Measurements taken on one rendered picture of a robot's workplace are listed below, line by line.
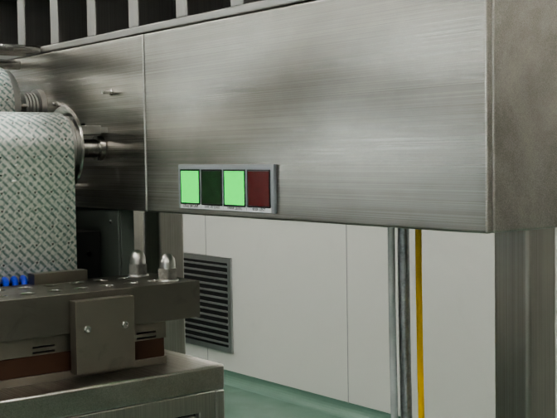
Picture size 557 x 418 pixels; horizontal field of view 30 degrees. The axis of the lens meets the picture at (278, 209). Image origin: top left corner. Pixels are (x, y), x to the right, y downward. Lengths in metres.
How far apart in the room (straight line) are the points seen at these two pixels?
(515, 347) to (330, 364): 3.70
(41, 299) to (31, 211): 0.24
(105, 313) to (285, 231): 3.67
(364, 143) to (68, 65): 0.83
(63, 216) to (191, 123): 0.30
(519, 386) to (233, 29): 0.65
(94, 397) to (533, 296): 0.65
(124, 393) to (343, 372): 3.45
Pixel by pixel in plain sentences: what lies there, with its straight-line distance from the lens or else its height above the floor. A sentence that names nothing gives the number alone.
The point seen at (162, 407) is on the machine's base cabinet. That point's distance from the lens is 1.64.
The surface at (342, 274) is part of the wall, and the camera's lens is 4.92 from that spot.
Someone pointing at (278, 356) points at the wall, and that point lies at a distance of 5.37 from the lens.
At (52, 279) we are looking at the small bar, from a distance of 1.73.
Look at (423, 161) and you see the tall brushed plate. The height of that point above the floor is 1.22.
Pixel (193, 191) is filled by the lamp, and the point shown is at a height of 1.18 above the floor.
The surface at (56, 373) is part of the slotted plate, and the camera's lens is 1.61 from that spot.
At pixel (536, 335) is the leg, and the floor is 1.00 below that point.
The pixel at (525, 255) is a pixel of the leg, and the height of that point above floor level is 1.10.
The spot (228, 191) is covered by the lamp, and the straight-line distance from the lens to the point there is 1.56.
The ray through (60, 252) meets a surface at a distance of 1.80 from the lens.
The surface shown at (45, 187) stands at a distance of 1.79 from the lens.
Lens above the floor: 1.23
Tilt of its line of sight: 3 degrees down
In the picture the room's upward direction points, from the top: 1 degrees counter-clockwise
